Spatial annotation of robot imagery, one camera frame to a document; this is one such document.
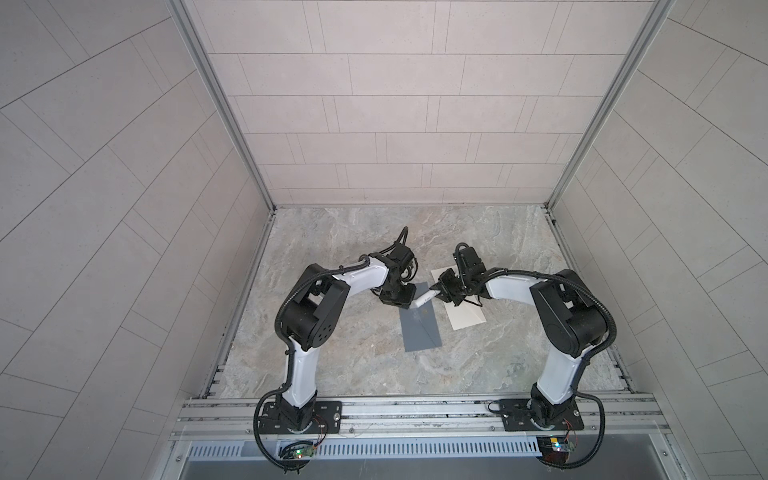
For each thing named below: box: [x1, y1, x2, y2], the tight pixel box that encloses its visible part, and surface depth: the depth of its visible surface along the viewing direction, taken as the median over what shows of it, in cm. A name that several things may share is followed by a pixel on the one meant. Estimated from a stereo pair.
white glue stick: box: [410, 290, 441, 308], surface depth 92 cm
